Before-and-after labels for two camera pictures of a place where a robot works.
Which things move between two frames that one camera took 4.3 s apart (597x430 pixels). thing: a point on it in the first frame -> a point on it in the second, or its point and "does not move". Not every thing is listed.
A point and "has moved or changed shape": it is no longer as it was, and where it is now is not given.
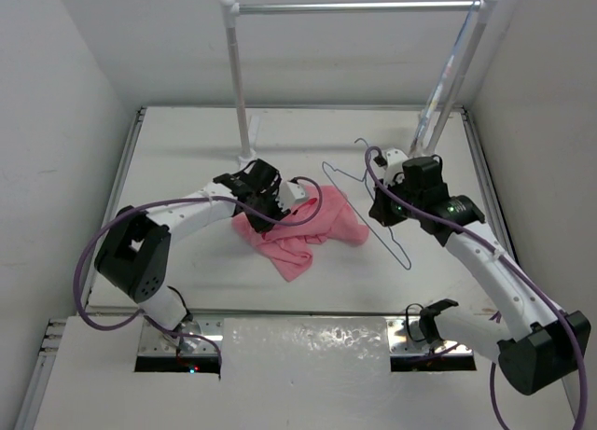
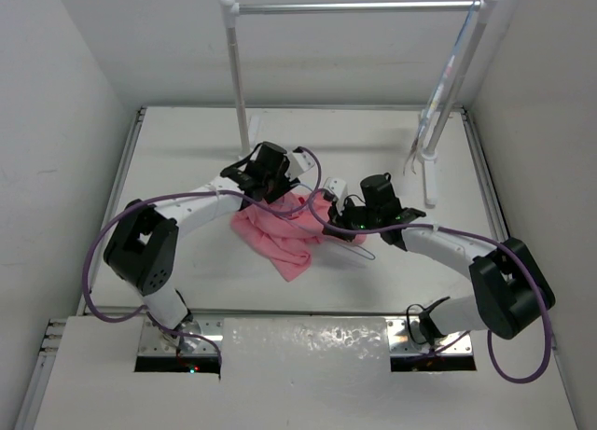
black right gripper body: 392,211 -> 356,217
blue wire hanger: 368,181 has moved or changed shape
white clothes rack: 483,10 does not move
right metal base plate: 405,339 does not move
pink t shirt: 336,223 does not move
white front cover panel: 276,373 does not move
